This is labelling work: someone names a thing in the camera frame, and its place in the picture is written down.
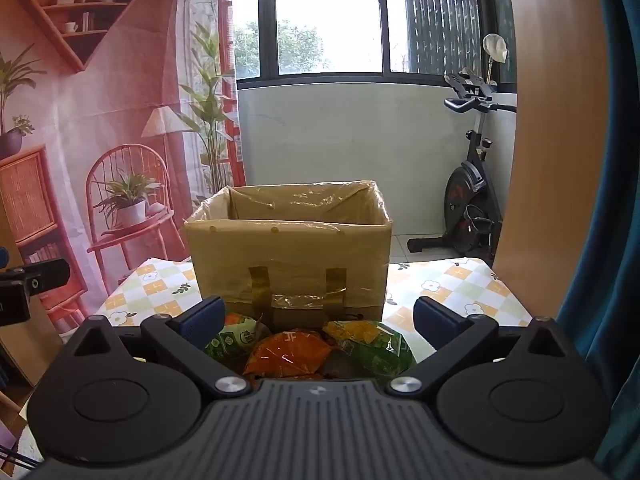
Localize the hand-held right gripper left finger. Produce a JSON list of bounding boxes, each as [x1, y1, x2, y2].
[[62, 296, 252, 401]]

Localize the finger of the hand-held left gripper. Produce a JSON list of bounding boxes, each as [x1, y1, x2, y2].
[[0, 258, 71, 295]]

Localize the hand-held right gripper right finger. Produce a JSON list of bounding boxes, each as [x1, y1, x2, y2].
[[384, 296, 583, 402]]

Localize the green and yellow snack packet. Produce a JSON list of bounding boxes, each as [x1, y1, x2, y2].
[[322, 320, 417, 377]]

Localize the dark orange snack packet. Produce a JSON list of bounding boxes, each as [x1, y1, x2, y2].
[[243, 329, 334, 380]]

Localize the cardboard box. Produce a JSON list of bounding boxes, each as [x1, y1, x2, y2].
[[184, 180, 394, 323]]

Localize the wooden cabinet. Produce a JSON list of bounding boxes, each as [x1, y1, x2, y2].
[[0, 305, 67, 461]]

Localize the checkered flower tablecloth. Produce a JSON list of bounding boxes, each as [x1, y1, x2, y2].
[[60, 256, 534, 347]]

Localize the black exercise bike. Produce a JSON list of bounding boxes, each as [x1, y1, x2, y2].
[[407, 72, 518, 256]]

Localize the blue curtain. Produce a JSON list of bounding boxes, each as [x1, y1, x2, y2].
[[555, 0, 640, 480]]

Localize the black framed window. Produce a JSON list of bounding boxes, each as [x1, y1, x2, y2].
[[232, 0, 518, 92]]

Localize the pink printed wall backdrop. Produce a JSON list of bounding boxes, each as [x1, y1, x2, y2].
[[0, 0, 247, 332]]

